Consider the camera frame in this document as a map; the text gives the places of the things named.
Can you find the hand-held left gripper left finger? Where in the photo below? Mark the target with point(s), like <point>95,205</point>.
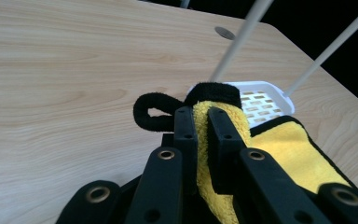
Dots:
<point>189,155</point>

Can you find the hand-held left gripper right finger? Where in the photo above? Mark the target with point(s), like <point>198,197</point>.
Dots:
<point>223,161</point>

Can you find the yellow and grey microfiber towel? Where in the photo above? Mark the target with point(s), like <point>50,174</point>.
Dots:
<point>292,149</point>

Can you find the white plastic rack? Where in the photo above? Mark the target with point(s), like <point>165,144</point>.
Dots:
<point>270,90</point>

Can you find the grey round table grommet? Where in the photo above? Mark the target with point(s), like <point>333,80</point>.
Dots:
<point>225,33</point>

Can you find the metal stand pole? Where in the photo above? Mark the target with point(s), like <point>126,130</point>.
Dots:
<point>185,3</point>

